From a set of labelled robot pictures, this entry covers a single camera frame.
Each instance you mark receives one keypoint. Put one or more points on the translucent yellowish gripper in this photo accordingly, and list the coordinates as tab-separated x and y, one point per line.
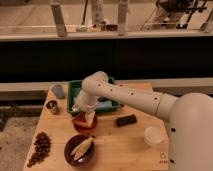
89	117

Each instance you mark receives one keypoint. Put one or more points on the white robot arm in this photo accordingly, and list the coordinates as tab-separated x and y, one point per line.
189	118

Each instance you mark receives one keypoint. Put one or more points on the red-orange bowl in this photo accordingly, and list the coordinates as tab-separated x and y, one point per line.
82	130

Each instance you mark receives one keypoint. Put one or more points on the light blue sponge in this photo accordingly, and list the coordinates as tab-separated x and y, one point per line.
104	105

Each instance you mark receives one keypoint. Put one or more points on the green plastic tray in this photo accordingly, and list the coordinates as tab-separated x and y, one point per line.
74	88

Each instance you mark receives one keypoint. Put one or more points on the dark purple bowl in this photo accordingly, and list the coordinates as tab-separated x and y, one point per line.
71	144

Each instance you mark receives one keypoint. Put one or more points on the yellow corn cob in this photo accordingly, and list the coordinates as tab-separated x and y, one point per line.
82	148

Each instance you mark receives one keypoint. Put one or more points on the black rectangular sponge block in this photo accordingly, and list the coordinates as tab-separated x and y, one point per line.
126	120

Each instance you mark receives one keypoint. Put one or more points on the grey-blue cup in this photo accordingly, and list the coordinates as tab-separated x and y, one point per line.
57	90

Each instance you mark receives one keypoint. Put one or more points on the wooden board table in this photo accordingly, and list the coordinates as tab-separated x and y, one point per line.
116	148

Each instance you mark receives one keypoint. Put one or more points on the bunch of brown grapes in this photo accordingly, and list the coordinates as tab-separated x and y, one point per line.
42	149

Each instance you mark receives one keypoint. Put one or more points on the black office chair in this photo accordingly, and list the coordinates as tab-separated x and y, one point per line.
178	13

